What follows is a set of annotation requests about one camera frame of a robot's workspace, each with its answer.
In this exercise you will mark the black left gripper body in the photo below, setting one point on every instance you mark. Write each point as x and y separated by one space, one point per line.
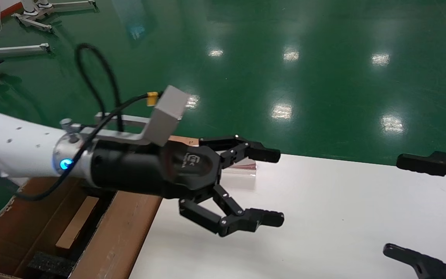
130 170

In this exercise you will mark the black foam block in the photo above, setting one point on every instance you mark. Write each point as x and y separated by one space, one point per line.
50 264

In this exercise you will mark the white metal stand base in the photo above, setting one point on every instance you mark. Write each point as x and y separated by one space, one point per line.
33 22

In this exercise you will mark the small cardboard box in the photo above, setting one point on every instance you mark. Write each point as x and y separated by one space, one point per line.
78 223

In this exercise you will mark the large cardboard box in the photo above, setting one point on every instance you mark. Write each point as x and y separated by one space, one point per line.
126 232

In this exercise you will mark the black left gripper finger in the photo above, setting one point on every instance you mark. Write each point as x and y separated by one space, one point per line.
254 151
246 221

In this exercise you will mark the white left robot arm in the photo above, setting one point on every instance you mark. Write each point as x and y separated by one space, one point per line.
18 147

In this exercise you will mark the clear acrylic table sign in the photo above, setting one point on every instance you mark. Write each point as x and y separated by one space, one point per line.
246 166

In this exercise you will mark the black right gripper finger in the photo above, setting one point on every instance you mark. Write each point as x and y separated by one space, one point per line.
432 164
428 267

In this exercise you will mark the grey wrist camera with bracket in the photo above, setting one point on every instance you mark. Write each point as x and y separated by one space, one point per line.
168 112

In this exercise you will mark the white metal stand leg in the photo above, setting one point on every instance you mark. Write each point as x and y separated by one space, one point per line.
18 49

